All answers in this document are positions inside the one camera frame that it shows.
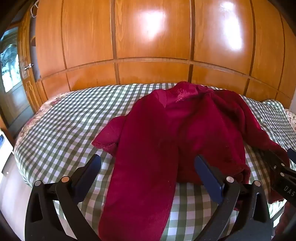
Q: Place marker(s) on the white device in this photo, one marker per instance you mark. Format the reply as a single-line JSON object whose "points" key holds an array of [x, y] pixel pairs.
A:
{"points": [[5, 150]]}

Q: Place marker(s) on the wooden wardrobe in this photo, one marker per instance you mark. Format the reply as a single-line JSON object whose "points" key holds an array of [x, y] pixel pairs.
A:
{"points": [[152, 39]]}

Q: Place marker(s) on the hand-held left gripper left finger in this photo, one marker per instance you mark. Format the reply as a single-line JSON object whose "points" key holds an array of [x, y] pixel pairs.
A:
{"points": [[89, 175]]}

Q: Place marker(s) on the white clothes hanger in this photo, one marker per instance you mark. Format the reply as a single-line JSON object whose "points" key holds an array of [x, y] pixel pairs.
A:
{"points": [[34, 9]]}

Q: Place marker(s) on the wooden door with glass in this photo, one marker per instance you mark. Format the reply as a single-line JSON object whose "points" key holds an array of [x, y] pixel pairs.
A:
{"points": [[13, 76]]}

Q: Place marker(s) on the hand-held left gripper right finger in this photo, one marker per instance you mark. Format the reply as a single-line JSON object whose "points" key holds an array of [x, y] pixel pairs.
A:
{"points": [[209, 178]]}

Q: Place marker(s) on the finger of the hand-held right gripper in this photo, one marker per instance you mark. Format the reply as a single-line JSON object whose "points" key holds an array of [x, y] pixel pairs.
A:
{"points": [[292, 156], [274, 161]]}

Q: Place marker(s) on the dark red fleece garment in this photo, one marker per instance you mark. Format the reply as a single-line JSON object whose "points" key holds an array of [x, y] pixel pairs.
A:
{"points": [[166, 139]]}

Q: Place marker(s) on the green checked bed sheet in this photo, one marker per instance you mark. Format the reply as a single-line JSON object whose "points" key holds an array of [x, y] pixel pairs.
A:
{"points": [[69, 120]]}

